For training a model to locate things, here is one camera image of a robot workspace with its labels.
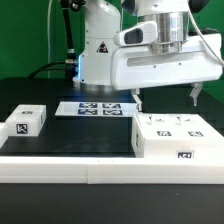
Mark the white cabinet door panel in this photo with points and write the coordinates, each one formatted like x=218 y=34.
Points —
x=156 y=126
x=194 y=125

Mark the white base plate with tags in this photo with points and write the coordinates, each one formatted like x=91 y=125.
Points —
x=96 y=109

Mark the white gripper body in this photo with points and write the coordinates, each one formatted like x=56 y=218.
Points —
x=134 y=65

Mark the white cabinet body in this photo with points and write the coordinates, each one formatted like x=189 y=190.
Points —
x=181 y=146

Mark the small white block with tag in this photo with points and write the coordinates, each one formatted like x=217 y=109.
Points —
x=26 y=120

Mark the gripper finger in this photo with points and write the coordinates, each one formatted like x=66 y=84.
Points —
x=196 y=89
x=135 y=94

